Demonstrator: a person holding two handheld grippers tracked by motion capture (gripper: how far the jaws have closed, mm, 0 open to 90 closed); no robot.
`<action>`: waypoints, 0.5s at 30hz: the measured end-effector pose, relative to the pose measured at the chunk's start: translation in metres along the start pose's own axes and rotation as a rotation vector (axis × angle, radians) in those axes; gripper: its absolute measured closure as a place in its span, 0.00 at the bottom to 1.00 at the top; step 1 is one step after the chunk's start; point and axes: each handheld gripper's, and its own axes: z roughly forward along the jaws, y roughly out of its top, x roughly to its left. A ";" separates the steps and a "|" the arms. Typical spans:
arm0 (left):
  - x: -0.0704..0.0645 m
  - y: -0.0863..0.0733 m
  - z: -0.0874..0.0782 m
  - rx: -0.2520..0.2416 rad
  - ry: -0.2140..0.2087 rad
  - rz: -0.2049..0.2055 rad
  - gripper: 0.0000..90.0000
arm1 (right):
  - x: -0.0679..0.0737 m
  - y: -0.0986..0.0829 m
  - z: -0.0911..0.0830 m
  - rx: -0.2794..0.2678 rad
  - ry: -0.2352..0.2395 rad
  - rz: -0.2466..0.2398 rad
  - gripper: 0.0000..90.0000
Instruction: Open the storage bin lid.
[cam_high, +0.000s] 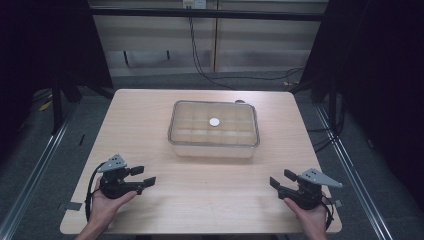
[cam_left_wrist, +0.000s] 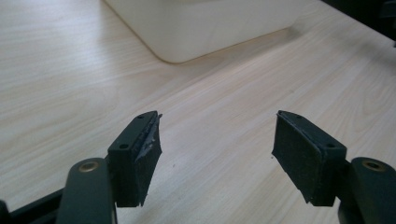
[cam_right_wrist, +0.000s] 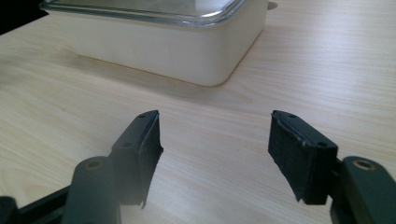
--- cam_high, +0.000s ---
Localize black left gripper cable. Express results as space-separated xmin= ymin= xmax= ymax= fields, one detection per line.
xmin=84 ymin=162 xmax=107 ymax=222

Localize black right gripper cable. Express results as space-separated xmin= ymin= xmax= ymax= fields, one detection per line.
xmin=320 ymin=193 xmax=336 ymax=232

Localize black curtain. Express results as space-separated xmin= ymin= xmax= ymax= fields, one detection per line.
xmin=298 ymin=0 xmax=424 ymax=214
xmin=0 ymin=0 xmax=114 ymax=161

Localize person's left hand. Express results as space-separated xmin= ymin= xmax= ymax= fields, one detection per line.
xmin=89 ymin=177 xmax=139 ymax=228

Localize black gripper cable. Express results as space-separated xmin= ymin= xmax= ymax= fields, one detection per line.
xmin=84 ymin=162 xmax=107 ymax=222
xmin=320 ymin=193 xmax=336 ymax=232

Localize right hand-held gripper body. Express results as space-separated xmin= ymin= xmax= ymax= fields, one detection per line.
xmin=277 ymin=167 xmax=344 ymax=211

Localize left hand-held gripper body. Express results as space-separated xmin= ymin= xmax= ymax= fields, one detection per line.
xmin=97 ymin=153 xmax=134 ymax=200

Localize black metal stand leg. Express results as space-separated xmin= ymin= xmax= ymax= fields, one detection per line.
xmin=50 ymin=74 xmax=65 ymax=136

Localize black horizontal metal bar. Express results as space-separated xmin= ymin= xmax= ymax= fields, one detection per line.
xmin=89 ymin=7 xmax=324 ymax=22

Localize black floor cables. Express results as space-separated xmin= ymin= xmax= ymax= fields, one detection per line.
xmin=305 ymin=96 xmax=348 ymax=154

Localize person's right hand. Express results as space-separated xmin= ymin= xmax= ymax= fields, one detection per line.
xmin=283 ymin=197 xmax=330 ymax=232

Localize metal floor rail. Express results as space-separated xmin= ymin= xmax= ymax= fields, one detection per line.
xmin=0 ymin=99 xmax=79 ymax=240
xmin=313 ymin=103 xmax=396 ymax=240

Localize black hanging wall cable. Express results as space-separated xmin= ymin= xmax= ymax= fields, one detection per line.
xmin=187 ymin=16 xmax=306 ymax=91

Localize white wall power outlet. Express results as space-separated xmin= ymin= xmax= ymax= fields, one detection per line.
xmin=181 ymin=0 xmax=208 ymax=10

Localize clear plastic storage box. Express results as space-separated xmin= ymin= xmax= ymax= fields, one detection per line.
xmin=166 ymin=99 xmax=261 ymax=160

